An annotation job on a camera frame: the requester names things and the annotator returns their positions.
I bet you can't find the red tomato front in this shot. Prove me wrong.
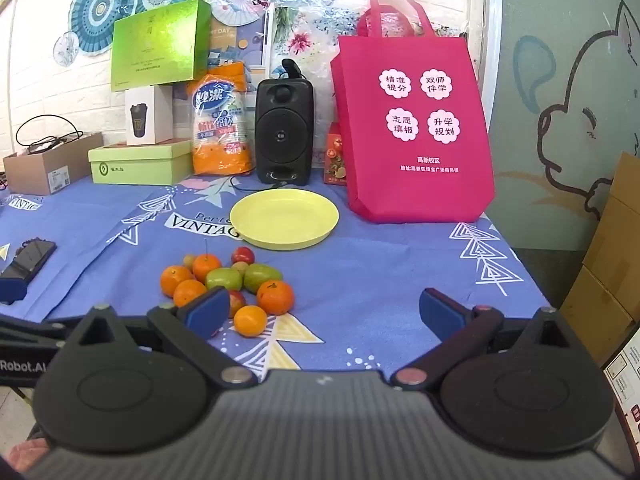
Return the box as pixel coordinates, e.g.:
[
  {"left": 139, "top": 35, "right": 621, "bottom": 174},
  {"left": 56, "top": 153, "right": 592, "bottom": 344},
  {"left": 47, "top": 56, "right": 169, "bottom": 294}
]
[{"left": 228, "top": 289, "right": 246, "bottom": 318}]

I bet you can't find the red tomato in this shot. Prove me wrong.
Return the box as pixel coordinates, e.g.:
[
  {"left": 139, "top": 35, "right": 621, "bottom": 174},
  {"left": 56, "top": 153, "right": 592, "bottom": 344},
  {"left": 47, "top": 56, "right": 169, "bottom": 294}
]
[
  {"left": 231, "top": 246, "right": 255, "bottom": 264},
  {"left": 228, "top": 289, "right": 246, "bottom": 318}
]

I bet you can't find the yellow-orange tangerine front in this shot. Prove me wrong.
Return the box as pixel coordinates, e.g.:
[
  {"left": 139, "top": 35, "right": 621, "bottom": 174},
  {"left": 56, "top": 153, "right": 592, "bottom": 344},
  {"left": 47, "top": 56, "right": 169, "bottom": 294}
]
[{"left": 233, "top": 306, "right": 268, "bottom": 338}]

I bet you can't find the green fruit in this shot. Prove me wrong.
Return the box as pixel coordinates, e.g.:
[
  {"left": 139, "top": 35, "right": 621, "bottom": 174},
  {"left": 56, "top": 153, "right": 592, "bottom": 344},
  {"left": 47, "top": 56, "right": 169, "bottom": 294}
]
[
  {"left": 205, "top": 268, "right": 243, "bottom": 292},
  {"left": 243, "top": 263, "right": 283, "bottom": 294}
]

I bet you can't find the orange tangerine with stem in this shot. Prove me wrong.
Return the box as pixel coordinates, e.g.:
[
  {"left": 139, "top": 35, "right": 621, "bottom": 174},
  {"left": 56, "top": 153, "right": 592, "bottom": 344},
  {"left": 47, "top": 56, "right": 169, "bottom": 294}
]
[{"left": 191, "top": 246, "right": 222, "bottom": 284}]

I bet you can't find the brown longan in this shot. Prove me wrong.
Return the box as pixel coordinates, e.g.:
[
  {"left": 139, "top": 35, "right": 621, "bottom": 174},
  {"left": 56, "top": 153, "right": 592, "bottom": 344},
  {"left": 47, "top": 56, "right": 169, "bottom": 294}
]
[
  {"left": 231, "top": 261, "right": 250, "bottom": 275},
  {"left": 182, "top": 255, "right": 195, "bottom": 270}
]

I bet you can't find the deep orange tangerine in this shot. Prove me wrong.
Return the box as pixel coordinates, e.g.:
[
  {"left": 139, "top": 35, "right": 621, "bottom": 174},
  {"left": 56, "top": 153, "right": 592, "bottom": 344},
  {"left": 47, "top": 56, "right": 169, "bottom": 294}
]
[{"left": 256, "top": 280, "right": 295, "bottom": 315}]

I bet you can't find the red tomato back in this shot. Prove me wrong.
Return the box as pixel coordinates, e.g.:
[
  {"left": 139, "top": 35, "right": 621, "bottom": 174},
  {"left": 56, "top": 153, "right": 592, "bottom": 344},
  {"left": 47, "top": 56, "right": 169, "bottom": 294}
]
[{"left": 231, "top": 246, "right": 255, "bottom": 264}]

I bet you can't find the brown cardboard box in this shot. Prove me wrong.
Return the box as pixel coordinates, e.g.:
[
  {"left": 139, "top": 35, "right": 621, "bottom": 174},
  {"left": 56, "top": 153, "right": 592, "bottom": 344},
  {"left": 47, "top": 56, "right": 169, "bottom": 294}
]
[{"left": 3, "top": 133, "right": 103, "bottom": 196}]

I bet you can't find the blue printed tablecloth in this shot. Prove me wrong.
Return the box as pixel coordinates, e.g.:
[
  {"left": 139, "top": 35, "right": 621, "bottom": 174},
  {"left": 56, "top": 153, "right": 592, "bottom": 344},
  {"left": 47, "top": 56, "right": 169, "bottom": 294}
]
[{"left": 1, "top": 176, "right": 546, "bottom": 376}]

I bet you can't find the yellow plastic plate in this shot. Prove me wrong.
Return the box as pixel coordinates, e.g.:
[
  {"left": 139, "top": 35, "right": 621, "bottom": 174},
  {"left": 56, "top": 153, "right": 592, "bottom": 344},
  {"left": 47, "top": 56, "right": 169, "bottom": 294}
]
[{"left": 230, "top": 188, "right": 340, "bottom": 252}]

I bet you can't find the stacked cardboard boxes right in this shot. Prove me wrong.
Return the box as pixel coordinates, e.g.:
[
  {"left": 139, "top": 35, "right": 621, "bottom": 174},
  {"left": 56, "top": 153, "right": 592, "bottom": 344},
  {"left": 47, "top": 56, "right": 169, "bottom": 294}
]
[{"left": 560, "top": 153, "right": 640, "bottom": 365}]

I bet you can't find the flat light green box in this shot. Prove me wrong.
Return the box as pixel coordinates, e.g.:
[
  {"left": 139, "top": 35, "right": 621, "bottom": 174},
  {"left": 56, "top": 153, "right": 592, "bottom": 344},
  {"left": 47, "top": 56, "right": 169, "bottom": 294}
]
[{"left": 88, "top": 139, "right": 193, "bottom": 185}]

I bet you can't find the white cup box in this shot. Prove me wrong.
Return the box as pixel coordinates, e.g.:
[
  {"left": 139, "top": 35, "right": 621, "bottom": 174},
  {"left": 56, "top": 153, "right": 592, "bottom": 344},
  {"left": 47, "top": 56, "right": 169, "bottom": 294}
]
[{"left": 124, "top": 84, "right": 174, "bottom": 145}]

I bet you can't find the pink tote bag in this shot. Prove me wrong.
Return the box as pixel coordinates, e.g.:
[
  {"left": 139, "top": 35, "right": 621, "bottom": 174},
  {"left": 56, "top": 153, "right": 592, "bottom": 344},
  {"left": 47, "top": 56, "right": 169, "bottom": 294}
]
[{"left": 331, "top": 0, "right": 495, "bottom": 223}]

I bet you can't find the red tomato snack box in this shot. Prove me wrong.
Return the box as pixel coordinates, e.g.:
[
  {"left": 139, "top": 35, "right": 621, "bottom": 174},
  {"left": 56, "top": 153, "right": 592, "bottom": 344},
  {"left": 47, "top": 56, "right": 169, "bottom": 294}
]
[{"left": 323, "top": 122, "right": 346, "bottom": 185}]

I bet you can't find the small pale paper fan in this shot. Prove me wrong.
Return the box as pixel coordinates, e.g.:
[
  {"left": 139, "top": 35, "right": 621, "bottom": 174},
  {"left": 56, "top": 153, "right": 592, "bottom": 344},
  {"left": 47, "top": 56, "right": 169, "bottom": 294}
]
[{"left": 53, "top": 30, "right": 79, "bottom": 67}]

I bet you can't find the orange paper cup pack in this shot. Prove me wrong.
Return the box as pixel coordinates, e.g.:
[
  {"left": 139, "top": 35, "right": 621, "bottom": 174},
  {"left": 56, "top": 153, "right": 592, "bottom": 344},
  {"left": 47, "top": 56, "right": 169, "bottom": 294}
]
[{"left": 186, "top": 62, "right": 253, "bottom": 176}]

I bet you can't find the black speaker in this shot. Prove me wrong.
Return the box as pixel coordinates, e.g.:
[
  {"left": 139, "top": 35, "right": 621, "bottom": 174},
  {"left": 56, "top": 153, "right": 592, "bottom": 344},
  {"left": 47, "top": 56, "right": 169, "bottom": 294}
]
[{"left": 255, "top": 58, "right": 314, "bottom": 186}]

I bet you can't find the large green gift box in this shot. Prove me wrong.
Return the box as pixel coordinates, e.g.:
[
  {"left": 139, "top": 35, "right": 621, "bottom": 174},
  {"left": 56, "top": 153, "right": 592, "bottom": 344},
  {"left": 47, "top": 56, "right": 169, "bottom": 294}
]
[{"left": 111, "top": 0, "right": 212, "bottom": 92}]

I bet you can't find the blue paper fan left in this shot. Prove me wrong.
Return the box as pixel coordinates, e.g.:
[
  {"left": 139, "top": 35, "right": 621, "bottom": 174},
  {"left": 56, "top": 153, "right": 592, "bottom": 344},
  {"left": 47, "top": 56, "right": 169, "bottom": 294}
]
[{"left": 68, "top": 0, "right": 138, "bottom": 55}]

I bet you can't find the blue calendar card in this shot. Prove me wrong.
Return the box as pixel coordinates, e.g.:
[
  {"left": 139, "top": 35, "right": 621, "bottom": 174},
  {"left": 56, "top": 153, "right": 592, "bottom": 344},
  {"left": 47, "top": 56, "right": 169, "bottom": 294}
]
[{"left": 207, "top": 15, "right": 266, "bottom": 68}]

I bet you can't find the black cable loop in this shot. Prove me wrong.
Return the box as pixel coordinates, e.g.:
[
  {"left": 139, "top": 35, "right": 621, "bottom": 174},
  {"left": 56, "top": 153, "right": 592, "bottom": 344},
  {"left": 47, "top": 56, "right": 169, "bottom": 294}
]
[{"left": 14, "top": 114, "right": 85, "bottom": 155}]

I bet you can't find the black speaker cable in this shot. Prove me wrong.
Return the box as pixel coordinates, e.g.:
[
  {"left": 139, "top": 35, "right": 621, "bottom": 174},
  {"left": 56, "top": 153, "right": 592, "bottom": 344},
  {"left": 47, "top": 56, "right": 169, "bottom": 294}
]
[{"left": 233, "top": 173, "right": 281, "bottom": 194}]

